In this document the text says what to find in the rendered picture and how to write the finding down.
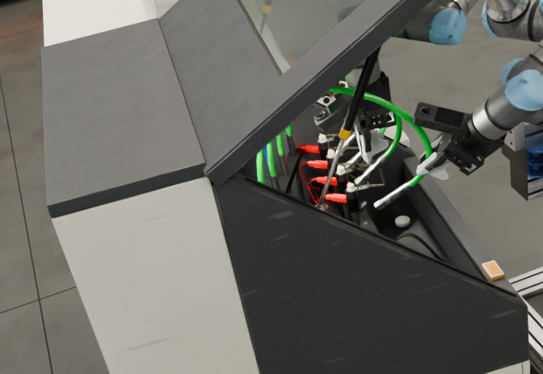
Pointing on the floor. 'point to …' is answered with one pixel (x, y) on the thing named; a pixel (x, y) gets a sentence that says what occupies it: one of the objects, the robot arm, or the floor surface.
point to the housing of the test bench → (133, 183)
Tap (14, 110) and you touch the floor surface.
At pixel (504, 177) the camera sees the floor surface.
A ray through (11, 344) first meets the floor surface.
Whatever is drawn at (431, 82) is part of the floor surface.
